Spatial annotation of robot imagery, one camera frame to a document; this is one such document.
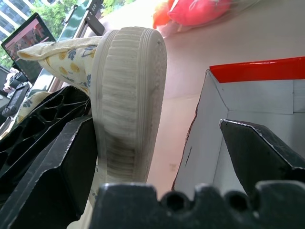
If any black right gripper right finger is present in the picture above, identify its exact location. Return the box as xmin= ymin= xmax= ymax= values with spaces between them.
xmin=219 ymin=119 xmax=305 ymax=194

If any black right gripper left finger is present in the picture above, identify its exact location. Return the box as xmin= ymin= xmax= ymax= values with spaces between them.
xmin=0 ymin=85 xmax=99 ymax=229

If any cream floral canvas shoe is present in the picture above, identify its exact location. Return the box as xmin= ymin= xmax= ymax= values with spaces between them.
xmin=16 ymin=26 xmax=168 ymax=206

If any red and white shoebox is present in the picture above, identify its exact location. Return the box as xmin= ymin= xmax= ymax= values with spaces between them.
xmin=171 ymin=56 xmax=305 ymax=191

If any black handheld controller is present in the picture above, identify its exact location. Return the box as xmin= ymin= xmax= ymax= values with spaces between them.
xmin=0 ymin=71 xmax=31 ymax=118

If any black laptop screen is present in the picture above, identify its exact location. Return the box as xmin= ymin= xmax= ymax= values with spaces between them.
xmin=0 ymin=12 xmax=57 ymax=83

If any pink and orange plastic bag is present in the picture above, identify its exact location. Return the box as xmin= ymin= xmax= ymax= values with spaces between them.
xmin=166 ymin=0 xmax=232 ymax=26

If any orange plush toy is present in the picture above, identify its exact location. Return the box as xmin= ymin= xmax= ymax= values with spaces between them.
xmin=152 ymin=0 xmax=173 ymax=30

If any green frame panel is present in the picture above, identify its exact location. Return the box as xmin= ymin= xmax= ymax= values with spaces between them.
xmin=58 ymin=4 xmax=90 ymax=42

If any black metal bracket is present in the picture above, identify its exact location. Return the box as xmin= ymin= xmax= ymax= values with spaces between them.
xmin=84 ymin=0 xmax=106 ymax=35

